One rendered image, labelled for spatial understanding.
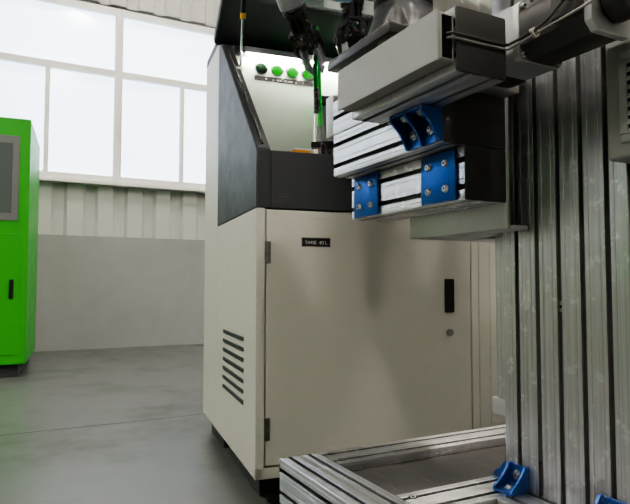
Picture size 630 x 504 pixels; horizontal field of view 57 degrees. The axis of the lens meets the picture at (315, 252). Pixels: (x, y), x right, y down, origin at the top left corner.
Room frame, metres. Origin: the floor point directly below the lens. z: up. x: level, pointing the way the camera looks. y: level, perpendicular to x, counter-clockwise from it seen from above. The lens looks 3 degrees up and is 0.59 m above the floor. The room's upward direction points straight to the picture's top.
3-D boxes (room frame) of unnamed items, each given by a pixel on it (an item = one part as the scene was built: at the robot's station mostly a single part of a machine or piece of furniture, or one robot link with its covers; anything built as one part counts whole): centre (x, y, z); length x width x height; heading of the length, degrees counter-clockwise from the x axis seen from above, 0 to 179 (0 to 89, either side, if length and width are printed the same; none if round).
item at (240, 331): (1.95, -0.07, 0.39); 0.70 x 0.58 x 0.79; 110
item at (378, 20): (1.13, -0.17, 1.09); 0.15 x 0.15 x 0.10
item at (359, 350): (1.68, -0.17, 0.44); 0.65 x 0.02 x 0.68; 110
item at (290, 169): (1.70, -0.16, 0.87); 0.62 x 0.04 x 0.16; 110
